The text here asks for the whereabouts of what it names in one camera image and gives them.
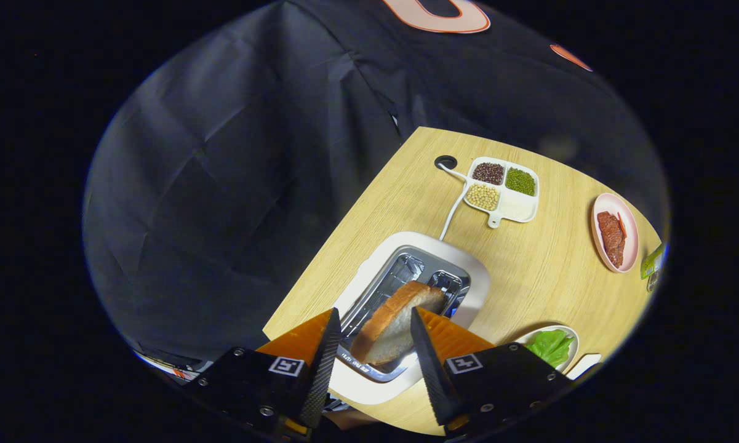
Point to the green beans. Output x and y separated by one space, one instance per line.
520 181

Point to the white round plate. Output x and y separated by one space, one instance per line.
573 347

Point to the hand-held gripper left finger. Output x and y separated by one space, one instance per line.
264 387

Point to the white divided dish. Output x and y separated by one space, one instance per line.
520 206

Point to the dark brown beans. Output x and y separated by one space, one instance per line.
488 173

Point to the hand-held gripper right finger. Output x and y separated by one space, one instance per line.
498 384

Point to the brown meat pieces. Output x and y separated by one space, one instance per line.
612 240

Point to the pink plate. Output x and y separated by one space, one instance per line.
631 246

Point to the white toaster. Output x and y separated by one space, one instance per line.
474 277

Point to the pale yellow beans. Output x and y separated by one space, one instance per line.
483 197

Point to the toasted bread slice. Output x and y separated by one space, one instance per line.
394 323

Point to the silver green drink bottle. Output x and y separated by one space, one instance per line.
652 261

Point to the red sausage slice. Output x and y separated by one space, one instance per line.
621 224

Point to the white square plate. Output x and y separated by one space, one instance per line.
584 365

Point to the green lettuce leaf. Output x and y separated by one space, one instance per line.
551 346

